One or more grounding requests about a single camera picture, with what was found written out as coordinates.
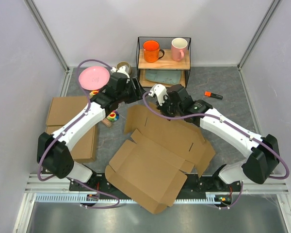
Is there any pink plastic plate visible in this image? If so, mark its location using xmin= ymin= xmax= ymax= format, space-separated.
xmin=78 ymin=66 xmax=110 ymax=91

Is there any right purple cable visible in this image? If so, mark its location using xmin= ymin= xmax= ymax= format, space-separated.
xmin=142 ymin=91 xmax=290 ymax=180

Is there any yellow red smiley toy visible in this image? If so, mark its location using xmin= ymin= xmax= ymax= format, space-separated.
xmin=90 ymin=90 xmax=99 ymax=96

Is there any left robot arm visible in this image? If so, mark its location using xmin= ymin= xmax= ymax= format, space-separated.
xmin=37 ymin=72 xmax=145 ymax=191

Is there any sunflower toy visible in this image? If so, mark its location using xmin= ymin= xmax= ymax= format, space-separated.
xmin=107 ymin=111 xmax=119 ymax=122

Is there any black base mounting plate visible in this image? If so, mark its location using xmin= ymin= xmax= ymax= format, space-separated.
xmin=69 ymin=172 xmax=243 ymax=194

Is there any beige ceramic mug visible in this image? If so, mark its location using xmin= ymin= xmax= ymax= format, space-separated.
xmin=116 ymin=62 xmax=132 ymax=76

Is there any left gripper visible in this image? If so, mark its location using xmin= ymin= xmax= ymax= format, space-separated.
xmin=117 ymin=77 xmax=148 ymax=105

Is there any brown cardboard box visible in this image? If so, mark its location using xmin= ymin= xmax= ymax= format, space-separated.
xmin=105 ymin=105 xmax=215 ymax=214

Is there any orange enamel mug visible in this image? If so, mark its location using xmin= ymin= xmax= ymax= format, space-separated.
xmin=143 ymin=40 xmax=165 ymax=63

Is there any pink ceramic mug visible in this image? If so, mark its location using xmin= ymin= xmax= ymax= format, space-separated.
xmin=171 ymin=38 xmax=188 ymax=62

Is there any purple cable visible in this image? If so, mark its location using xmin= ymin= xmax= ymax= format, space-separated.
xmin=142 ymin=91 xmax=290 ymax=180
xmin=36 ymin=58 xmax=114 ymax=181

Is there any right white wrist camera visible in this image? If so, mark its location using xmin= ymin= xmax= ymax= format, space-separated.
xmin=148 ymin=84 xmax=167 ymax=106

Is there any green ceramic tray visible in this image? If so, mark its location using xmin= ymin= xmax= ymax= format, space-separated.
xmin=145 ymin=70 xmax=181 ymax=85

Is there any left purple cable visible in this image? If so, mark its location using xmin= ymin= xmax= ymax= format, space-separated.
xmin=36 ymin=58 xmax=114 ymax=181

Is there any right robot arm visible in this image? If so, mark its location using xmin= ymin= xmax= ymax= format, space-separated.
xmin=150 ymin=84 xmax=279 ymax=191

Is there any folded flat cardboard box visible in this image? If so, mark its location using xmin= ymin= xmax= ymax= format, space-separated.
xmin=45 ymin=96 xmax=98 ymax=164

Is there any grey slotted cable duct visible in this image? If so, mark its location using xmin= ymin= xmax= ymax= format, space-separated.
xmin=35 ymin=192 xmax=220 ymax=204

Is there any orange highlighter marker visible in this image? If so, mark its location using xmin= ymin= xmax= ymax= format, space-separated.
xmin=204 ymin=91 xmax=223 ymax=100

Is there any black wire shelf rack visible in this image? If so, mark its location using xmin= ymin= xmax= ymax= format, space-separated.
xmin=136 ymin=36 xmax=191 ymax=87

